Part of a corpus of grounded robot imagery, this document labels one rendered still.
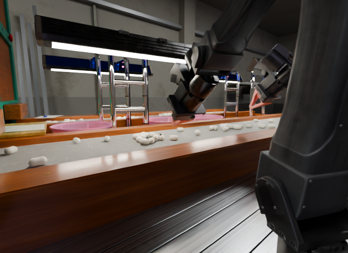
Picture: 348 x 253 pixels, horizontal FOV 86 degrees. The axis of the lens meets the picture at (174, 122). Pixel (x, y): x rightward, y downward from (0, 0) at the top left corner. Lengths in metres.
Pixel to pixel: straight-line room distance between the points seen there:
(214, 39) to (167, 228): 0.34
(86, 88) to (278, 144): 3.16
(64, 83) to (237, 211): 3.03
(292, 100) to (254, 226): 0.24
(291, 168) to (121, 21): 3.60
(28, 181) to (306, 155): 0.37
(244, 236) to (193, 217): 0.09
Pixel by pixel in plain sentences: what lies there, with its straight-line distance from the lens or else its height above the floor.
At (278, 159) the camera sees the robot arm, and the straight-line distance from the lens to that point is 0.24.
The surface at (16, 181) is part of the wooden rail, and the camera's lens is 0.38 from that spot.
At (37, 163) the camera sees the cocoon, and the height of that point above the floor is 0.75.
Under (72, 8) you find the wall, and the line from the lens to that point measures 3.50.
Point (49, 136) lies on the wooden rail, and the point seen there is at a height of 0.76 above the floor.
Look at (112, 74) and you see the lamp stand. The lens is 0.83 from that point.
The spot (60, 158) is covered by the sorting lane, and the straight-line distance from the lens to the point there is 0.56.
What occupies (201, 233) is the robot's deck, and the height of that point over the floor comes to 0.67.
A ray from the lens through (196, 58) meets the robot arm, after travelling 0.39.
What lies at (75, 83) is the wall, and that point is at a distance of 3.25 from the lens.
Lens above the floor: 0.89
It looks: 8 degrees down
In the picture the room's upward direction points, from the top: straight up
